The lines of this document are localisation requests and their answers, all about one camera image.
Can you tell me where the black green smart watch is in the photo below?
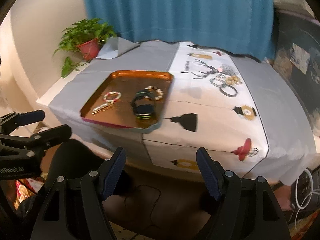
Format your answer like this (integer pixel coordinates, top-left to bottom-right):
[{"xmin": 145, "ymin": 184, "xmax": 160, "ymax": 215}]
[{"xmin": 131, "ymin": 89, "xmax": 156, "ymax": 120}]

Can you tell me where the pink green beaded bracelet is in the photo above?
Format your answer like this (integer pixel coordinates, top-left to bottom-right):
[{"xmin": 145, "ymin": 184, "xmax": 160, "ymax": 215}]
[{"xmin": 103, "ymin": 91, "xmax": 122, "ymax": 103}]

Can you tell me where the black bangle bracelet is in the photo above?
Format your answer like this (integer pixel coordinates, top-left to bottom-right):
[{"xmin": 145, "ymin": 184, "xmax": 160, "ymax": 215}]
[{"xmin": 219, "ymin": 84, "xmax": 238, "ymax": 98}]

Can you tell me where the teal beaded bracelet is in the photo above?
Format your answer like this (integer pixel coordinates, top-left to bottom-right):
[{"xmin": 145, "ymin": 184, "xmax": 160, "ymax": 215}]
[{"xmin": 209, "ymin": 77, "xmax": 226, "ymax": 87}]

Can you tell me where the wooden bead bracelet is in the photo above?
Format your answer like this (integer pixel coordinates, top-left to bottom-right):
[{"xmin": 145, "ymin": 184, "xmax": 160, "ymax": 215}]
[{"xmin": 224, "ymin": 75, "xmax": 243, "ymax": 86}]

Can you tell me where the white brown bead bracelet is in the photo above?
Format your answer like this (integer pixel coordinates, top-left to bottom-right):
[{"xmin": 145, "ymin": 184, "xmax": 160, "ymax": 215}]
[{"xmin": 144, "ymin": 86, "xmax": 164, "ymax": 102}]

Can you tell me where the grey table cloth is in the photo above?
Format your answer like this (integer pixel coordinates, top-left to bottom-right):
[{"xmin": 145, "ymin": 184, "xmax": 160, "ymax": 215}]
[{"xmin": 39, "ymin": 41, "xmax": 319, "ymax": 185}]

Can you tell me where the white printed table runner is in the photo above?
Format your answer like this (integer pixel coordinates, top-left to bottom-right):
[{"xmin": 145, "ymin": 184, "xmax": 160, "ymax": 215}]
[{"xmin": 143, "ymin": 42, "xmax": 269, "ymax": 177}]

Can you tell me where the orange metal tray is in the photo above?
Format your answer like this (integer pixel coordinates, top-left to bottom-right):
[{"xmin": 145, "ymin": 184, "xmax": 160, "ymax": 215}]
[{"xmin": 80, "ymin": 70, "xmax": 174, "ymax": 133}]

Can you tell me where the potted green plant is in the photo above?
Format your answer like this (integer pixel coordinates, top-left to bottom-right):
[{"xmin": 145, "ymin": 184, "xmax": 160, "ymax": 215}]
[{"xmin": 54, "ymin": 18, "xmax": 117, "ymax": 78}]

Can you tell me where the blue curtain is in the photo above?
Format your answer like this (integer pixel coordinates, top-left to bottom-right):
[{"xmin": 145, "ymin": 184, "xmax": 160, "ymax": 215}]
[{"xmin": 84, "ymin": 0, "xmax": 275, "ymax": 60}]

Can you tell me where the black thin cable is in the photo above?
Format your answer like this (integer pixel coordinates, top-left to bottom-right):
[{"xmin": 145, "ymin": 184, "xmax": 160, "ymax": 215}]
[{"xmin": 122, "ymin": 184, "xmax": 162, "ymax": 230}]

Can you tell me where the white cable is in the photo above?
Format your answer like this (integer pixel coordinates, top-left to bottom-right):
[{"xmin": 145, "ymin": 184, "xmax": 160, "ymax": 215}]
[{"xmin": 290, "ymin": 168, "xmax": 320, "ymax": 230}]

